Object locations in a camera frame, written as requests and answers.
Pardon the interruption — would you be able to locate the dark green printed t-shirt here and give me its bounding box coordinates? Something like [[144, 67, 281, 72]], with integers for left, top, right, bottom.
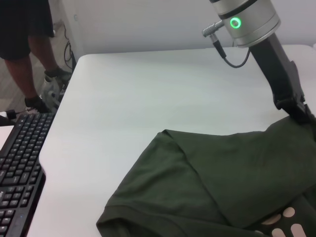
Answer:
[[95, 115, 316, 237]]

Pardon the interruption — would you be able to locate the grey chair base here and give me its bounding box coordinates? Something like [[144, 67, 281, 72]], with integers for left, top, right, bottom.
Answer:
[[40, 74, 69, 109]]

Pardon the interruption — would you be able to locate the person in black shorts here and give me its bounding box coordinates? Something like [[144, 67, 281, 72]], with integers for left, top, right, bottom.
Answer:
[[0, 0, 72, 114]]

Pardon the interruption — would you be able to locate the white paper sheet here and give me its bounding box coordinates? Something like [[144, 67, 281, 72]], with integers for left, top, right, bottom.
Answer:
[[0, 124, 15, 150]]

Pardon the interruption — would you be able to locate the black computer keyboard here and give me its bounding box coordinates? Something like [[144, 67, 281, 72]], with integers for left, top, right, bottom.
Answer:
[[0, 113, 57, 237]]

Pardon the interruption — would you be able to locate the left arm connector cable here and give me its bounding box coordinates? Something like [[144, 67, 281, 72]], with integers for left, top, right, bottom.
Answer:
[[202, 21, 252, 68]]

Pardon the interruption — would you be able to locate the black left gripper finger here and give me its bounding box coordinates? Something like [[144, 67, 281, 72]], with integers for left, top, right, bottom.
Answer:
[[276, 97, 316, 126]]

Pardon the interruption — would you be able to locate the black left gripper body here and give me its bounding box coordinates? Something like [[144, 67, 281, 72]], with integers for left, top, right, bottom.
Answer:
[[248, 34, 307, 111]]

